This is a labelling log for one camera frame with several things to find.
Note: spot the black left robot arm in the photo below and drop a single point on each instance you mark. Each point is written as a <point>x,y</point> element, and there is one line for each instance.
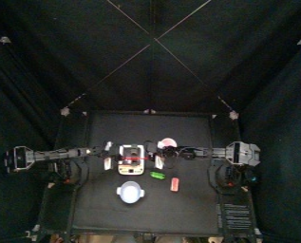
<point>51,154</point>

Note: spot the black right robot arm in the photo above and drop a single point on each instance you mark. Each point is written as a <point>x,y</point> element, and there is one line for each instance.
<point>218,152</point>

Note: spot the pink cup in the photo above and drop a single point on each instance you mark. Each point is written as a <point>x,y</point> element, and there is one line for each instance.
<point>168,142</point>

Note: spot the thin red toy knife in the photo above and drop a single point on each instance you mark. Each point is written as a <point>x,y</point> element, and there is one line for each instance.
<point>133,157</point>

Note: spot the green toy piece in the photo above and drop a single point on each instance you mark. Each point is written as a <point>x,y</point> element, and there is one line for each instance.
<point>157,175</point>

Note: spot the red orange toy block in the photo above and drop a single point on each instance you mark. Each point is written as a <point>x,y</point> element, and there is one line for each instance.
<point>174,184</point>

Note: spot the white text label plate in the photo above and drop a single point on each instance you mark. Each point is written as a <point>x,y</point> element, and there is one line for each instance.
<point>237,215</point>

